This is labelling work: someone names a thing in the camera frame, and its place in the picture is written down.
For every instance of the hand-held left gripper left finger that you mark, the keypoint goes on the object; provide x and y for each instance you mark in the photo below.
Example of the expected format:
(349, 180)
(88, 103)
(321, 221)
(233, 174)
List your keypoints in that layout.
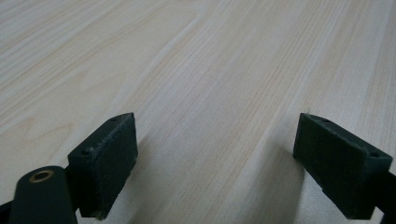
(104, 165)

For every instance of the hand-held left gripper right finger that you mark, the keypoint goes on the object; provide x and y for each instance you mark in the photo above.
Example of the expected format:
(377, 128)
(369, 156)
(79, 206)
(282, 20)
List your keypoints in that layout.
(339, 168)

